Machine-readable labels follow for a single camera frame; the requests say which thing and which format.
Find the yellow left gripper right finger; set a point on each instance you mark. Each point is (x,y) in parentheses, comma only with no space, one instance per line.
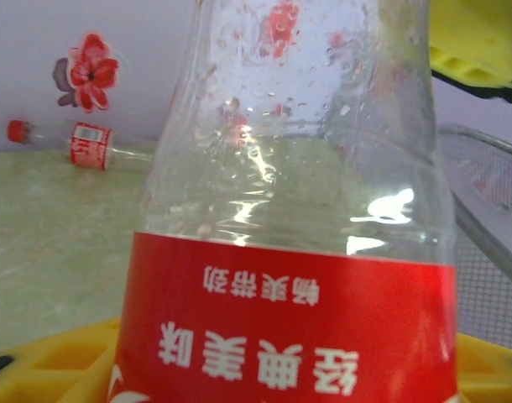
(491,373)

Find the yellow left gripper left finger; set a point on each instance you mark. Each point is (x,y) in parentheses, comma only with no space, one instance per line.
(59,369)

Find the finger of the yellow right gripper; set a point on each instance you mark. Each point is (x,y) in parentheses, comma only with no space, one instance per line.
(474,42)

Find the clear cola bottle red label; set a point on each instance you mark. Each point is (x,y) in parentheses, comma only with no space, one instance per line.
(289,327)

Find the cola bottle with barcode label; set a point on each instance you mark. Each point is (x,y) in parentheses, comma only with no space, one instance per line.
(90,144)

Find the red flower wall sticker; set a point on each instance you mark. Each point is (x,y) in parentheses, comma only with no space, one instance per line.
(90,71)

